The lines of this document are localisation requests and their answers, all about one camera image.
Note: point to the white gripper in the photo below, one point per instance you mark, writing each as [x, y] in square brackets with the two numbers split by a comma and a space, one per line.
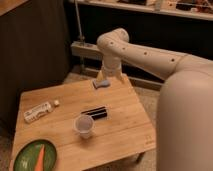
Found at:
[110, 71]

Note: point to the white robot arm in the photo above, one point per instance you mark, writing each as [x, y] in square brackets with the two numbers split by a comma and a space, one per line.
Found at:
[184, 119]

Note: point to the blue sponge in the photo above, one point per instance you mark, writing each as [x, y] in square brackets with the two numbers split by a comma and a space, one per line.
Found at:
[104, 83]

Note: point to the black rectangular box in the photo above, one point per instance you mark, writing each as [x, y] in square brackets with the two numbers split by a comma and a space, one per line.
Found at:
[96, 113]

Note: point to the white base ledge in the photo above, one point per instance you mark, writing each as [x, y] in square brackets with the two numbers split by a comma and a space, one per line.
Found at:
[86, 50]

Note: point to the metal pole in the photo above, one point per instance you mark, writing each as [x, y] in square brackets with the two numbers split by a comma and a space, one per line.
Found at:
[81, 36]

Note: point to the wooden folding table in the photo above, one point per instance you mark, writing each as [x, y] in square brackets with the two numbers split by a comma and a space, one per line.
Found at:
[125, 131]

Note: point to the clear plastic cup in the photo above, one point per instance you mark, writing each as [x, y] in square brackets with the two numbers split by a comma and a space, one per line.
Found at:
[83, 125]

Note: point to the dark wooden cabinet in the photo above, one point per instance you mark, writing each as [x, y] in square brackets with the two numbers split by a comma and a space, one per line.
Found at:
[34, 53]

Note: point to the white plastic bottle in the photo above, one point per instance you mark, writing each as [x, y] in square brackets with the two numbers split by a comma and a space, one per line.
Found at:
[40, 110]

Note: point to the cluttered back shelf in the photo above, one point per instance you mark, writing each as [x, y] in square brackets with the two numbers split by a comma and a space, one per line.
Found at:
[195, 9]

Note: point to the green plate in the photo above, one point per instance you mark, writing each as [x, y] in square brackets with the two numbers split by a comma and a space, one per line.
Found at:
[27, 157]

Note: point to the orange carrot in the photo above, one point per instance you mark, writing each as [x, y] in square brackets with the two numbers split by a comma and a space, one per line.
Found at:
[40, 159]

